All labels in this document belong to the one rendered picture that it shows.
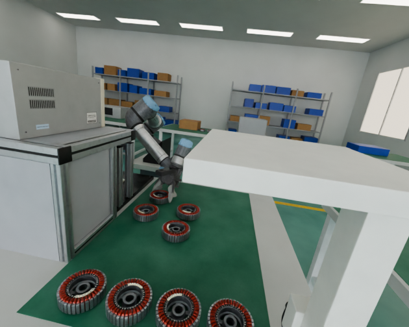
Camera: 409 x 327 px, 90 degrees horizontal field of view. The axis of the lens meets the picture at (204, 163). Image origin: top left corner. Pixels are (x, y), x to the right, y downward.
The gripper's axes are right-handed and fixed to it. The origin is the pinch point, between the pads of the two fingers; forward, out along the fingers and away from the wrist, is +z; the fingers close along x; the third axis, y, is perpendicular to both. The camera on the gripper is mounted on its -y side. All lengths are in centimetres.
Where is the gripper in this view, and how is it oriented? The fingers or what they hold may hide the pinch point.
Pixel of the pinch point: (159, 198)
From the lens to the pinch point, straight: 113.3
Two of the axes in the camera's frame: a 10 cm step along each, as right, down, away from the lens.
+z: -3.8, 9.1, -1.6
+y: 4.2, 3.3, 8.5
